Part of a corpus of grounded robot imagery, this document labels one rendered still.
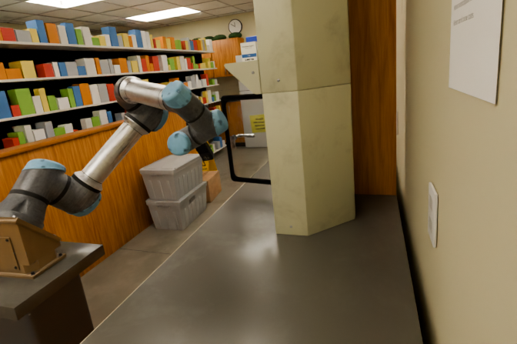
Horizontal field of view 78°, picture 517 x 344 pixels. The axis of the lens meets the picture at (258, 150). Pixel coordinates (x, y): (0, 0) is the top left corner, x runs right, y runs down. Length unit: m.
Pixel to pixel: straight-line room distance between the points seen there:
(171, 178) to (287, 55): 2.41
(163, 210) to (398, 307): 2.82
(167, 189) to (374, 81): 2.44
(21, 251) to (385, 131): 1.29
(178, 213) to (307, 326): 2.66
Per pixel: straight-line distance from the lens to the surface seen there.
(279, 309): 0.83
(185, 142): 1.01
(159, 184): 3.32
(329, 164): 1.07
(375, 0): 1.32
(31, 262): 1.23
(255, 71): 0.99
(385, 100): 1.32
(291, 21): 0.97
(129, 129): 1.31
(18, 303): 1.16
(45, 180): 1.28
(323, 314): 0.82
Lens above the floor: 1.48
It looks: 14 degrees down
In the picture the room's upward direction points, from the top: 6 degrees counter-clockwise
